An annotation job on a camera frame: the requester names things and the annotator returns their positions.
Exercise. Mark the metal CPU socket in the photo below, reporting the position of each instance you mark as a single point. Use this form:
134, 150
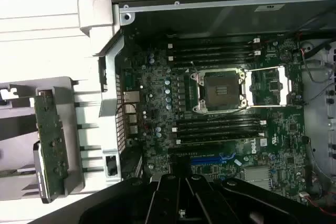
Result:
220, 90

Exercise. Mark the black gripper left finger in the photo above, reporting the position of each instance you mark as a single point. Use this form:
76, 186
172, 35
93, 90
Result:
162, 203

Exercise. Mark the black chassis latch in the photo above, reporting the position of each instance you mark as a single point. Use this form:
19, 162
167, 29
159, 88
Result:
111, 166

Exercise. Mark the long black expansion slot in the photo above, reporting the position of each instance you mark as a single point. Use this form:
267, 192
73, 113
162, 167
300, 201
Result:
199, 151

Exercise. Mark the silver chipset heatsink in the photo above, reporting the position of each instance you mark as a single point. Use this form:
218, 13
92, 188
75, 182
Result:
257, 179

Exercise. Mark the silver socket cover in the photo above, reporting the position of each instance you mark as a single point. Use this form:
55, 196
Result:
284, 87

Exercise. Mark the green motherboard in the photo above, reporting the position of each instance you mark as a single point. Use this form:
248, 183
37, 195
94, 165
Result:
155, 77

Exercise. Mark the grey metal PC case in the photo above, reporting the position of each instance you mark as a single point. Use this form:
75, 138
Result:
110, 58

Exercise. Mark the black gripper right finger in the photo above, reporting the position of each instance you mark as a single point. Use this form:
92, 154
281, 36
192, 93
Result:
210, 203

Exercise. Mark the grey plastic parts rack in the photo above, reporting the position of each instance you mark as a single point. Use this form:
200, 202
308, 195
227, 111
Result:
76, 134

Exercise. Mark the blue expansion slot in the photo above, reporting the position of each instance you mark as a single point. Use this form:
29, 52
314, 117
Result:
204, 161

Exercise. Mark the metal port block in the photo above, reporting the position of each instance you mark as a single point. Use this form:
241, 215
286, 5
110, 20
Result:
130, 108
131, 96
134, 129
131, 119

